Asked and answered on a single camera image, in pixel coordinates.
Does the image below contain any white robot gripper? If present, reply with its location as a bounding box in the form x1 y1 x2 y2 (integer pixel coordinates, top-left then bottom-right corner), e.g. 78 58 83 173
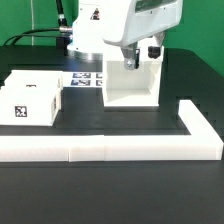
101 0 183 70

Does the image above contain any white drawer cabinet box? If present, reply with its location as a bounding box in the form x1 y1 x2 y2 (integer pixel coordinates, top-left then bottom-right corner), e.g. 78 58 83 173
102 45 164 108

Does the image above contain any white front drawer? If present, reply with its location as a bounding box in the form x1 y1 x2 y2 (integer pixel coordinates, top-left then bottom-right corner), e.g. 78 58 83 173
0 87 61 126

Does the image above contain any white drawer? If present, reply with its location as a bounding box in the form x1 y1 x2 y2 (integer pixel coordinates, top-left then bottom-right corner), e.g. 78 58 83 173
4 70 63 89
0 87 61 126

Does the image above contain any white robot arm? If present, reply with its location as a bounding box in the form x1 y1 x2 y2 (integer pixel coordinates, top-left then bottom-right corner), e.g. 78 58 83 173
67 0 183 70

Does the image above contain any white rear drawer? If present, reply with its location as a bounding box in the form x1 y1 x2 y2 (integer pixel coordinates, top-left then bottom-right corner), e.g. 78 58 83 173
4 70 63 89

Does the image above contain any white marker sheet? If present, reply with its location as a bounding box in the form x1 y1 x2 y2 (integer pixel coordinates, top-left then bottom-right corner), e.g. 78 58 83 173
63 72 103 88

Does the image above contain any white L-shaped fence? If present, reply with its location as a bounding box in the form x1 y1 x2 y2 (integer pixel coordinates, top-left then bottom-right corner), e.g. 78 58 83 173
0 100 223 162

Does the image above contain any black cable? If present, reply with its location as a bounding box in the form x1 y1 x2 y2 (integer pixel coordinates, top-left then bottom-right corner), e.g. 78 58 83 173
3 0 73 47

